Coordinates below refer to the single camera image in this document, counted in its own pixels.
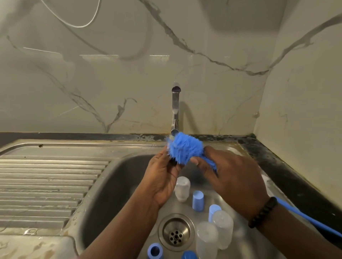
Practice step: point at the person's right hand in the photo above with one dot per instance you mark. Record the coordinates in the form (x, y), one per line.
(238, 184)

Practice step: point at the stainless steel sink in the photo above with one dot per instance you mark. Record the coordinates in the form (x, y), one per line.
(48, 181)

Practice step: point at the translucent bottle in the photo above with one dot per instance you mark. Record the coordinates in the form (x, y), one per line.
(223, 229)
(207, 243)

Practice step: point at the dark blue dome cap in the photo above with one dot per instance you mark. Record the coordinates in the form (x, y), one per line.
(189, 254)

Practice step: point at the translucent bottle front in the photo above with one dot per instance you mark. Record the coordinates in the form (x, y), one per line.
(207, 243)

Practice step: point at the blue and white bottle brush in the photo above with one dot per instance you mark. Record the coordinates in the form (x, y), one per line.
(184, 147)

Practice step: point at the blue cylindrical bottle cap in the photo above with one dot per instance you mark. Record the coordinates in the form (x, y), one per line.
(212, 209)
(198, 201)

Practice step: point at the chrome sink faucet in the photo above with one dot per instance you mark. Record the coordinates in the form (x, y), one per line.
(175, 109)

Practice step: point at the person's left forearm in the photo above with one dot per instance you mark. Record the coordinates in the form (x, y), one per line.
(120, 232)

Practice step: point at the cartoon print baby bottle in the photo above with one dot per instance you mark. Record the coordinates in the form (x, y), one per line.
(183, 189)

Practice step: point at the person's left hand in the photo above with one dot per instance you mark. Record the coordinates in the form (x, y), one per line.
(160, 179)

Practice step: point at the metal sink drain strainer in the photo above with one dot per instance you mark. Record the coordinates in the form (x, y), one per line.
(176, 232)

